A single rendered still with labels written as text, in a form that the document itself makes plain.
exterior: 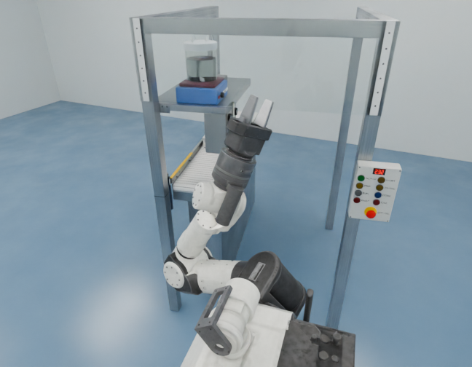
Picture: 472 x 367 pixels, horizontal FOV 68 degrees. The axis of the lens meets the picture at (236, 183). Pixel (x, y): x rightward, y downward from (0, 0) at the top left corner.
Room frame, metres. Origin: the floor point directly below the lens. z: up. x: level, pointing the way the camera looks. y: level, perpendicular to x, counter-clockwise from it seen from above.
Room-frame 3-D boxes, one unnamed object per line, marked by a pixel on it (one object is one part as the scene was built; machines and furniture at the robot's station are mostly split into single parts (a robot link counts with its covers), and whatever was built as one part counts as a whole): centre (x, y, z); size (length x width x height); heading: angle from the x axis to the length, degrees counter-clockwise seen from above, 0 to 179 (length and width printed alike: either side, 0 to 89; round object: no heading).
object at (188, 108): (1.89, 0.16, 1.31); 0.62 x 0.38 x 0.04; 167
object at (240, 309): (0.41, 0.01, 1.30); 0.10 x 0.07 x 0.09; 161
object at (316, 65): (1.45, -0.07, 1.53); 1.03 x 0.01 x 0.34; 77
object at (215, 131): (1.67, 0.07, 1.20); 0.22 x 0.11 x 0.20; 167
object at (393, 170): (1.31, -0.59, 1.03); 0.17 x 0.06 x 0.26; 77
